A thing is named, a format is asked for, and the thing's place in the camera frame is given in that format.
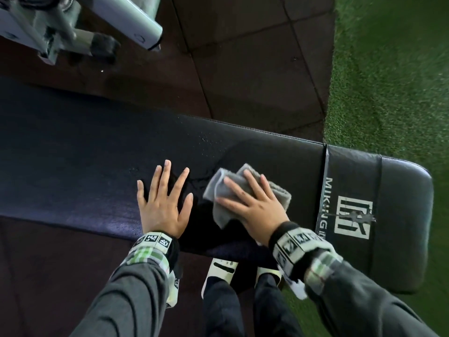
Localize person's right hand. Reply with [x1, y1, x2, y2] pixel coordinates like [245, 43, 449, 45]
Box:
[214, 168, 290, 247]

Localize person's left hand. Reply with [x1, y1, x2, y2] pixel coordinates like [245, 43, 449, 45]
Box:
[137, 160, 194, 240]

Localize grey cleaning cloth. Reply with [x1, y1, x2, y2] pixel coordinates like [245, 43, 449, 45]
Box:
[203, 163, 292, 230]

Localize black padded bench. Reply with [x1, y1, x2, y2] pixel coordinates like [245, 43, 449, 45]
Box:
[0, 77, 435, 295]

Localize grey gym machine frame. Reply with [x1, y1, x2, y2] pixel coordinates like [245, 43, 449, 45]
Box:
[0, 0, 164, 66]

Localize person's left forearm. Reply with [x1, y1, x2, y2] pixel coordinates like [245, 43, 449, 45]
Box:
[70, 256, 173, 337]

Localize person's right forearm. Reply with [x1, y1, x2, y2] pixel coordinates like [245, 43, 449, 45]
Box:
[305, 252, 439, 337]

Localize person's dark trousers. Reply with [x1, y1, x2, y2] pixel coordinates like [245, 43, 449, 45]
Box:
[202, 273, 306, 337]

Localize left marker wristband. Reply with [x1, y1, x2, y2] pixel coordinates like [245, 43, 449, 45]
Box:
[131, 231, 183, 278]

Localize marker wristband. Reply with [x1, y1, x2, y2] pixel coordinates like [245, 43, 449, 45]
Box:
[268, 220, 343, 281]
[131, 231, 183, 278]

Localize right marker wristband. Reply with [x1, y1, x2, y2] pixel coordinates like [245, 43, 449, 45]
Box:
[268, 220, 343, 281]

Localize cream foam slipper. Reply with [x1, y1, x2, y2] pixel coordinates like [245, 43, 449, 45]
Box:
[201, 257, 239, 299]
[254, 265, 283, 288]

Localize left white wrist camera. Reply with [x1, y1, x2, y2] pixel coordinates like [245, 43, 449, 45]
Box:
[165, 270, 180, 308]

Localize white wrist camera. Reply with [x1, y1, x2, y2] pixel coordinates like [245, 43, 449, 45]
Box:
[165, 270, 180, 308]
[279, 266, 309, 300]

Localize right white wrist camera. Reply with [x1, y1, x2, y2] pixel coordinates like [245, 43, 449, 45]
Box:
[279, 266, 309, 300]

